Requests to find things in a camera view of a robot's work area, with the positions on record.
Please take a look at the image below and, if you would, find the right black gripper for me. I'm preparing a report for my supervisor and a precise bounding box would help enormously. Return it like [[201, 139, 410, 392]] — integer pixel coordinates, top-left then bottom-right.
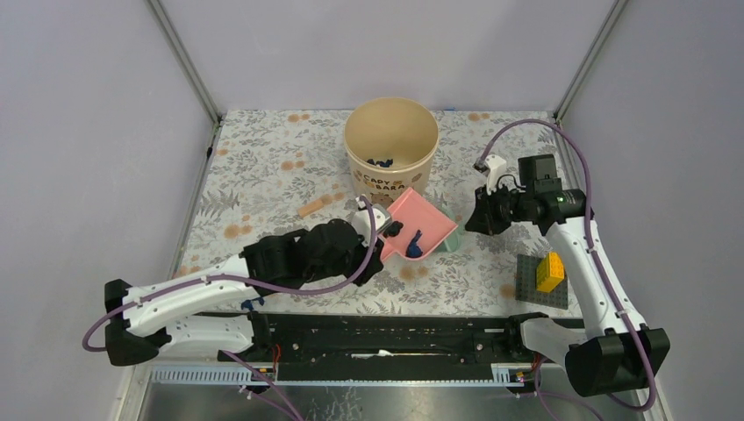
[[465, 181, 533, 236]]

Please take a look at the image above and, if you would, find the green hand brush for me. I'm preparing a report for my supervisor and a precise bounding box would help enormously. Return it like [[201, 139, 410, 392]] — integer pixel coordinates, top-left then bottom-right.
[[434, 225, 463, 253]]

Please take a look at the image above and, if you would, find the pink plastic dustpan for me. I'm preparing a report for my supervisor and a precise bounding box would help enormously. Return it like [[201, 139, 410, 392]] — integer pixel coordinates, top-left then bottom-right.
[[380, 188, 458, 262]]

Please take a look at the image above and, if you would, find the small blue paper scrap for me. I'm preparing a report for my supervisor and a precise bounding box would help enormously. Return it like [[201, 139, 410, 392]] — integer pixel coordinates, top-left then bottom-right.
[[405, 230, 424, 259]]

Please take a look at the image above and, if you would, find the dark blue paper scrap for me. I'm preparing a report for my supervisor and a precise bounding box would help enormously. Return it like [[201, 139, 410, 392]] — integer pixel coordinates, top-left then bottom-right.
[[366, 159, 394, 168]]

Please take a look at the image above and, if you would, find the small black paper scrap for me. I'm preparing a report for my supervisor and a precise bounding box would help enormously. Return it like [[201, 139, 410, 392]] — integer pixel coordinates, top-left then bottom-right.
[[383, 221, 404, 238]]

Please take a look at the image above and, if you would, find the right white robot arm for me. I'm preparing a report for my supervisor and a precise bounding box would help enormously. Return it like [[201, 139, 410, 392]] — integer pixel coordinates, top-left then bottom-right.
[[465, 154, 670, 397]]

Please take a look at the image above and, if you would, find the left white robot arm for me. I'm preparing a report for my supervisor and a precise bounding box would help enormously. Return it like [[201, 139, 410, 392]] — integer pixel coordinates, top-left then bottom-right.
[[104, 211, 390, 367]]

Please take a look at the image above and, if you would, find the tan wooden block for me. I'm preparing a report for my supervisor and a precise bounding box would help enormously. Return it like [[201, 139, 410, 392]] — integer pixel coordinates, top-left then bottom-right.
[[297, 198, 326, 218]]

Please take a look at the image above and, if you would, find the yellow lego brick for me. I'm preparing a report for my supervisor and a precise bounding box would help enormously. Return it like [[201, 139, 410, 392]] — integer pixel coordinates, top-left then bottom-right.
[[535, 252, 566, 293]]

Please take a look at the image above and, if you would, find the grey lego baseplate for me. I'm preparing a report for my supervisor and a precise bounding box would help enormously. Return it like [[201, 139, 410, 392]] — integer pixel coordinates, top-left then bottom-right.
[[515, 254, 569, 310]]

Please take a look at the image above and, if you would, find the floral table cloth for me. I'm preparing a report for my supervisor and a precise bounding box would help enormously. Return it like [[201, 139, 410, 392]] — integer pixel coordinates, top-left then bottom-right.
[[168, 109, 583, 318]]

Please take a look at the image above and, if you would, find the beige plastic bucket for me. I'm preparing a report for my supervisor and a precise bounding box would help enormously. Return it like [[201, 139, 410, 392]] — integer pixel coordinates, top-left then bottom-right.
[[343, 97, 440, 207]]

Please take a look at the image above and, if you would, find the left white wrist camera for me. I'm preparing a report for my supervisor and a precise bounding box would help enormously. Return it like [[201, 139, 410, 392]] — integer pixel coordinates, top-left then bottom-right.
[[350, 204, 392, 240]]

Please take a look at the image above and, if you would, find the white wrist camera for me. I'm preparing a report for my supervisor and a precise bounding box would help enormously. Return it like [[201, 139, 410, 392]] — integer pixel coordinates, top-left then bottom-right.
[[474, 153, 507, 195], [350, 204, 392, 240]]

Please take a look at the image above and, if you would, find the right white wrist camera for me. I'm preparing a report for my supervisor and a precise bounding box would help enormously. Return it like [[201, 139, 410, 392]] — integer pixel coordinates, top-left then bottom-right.
[[474, 153, 507, 195]]

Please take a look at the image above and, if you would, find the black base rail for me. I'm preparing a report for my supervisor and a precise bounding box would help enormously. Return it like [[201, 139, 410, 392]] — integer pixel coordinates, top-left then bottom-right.
[[200, 311, 562, 385]]

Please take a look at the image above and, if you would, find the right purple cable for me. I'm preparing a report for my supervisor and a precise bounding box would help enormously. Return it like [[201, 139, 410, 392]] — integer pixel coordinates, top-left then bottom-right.
[[475, 118, 658, 421]]

